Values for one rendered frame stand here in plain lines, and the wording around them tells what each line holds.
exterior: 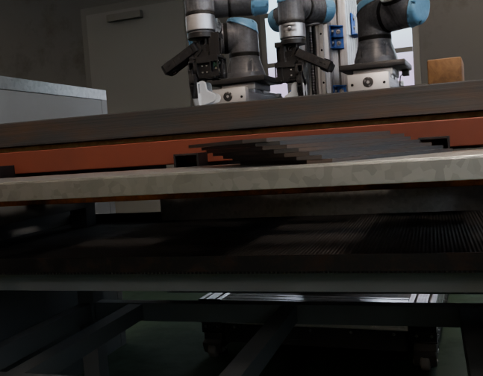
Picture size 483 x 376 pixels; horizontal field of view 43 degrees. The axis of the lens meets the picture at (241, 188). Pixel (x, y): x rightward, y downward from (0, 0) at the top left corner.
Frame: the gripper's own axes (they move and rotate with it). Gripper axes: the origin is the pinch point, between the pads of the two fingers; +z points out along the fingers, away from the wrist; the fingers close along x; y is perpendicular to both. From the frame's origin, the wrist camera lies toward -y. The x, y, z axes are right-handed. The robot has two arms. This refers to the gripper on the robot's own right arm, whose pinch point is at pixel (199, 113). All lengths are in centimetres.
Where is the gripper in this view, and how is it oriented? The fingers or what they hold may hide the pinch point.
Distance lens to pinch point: 159.5
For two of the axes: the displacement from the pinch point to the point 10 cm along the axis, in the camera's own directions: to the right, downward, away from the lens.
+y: 9.5, -0.5, -3.0
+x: 3.0, -0.8, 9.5
